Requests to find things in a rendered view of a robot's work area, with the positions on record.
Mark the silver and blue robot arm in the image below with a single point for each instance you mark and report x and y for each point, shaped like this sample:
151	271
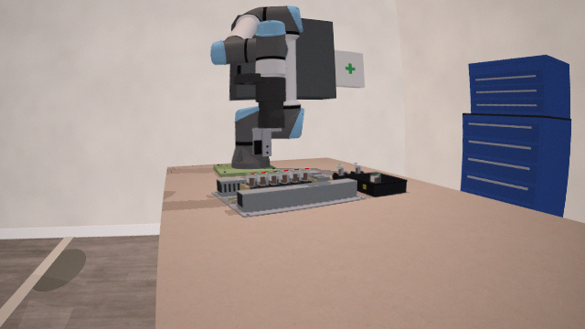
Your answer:
269	43

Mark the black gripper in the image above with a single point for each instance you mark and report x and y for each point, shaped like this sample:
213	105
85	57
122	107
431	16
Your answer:
270	94

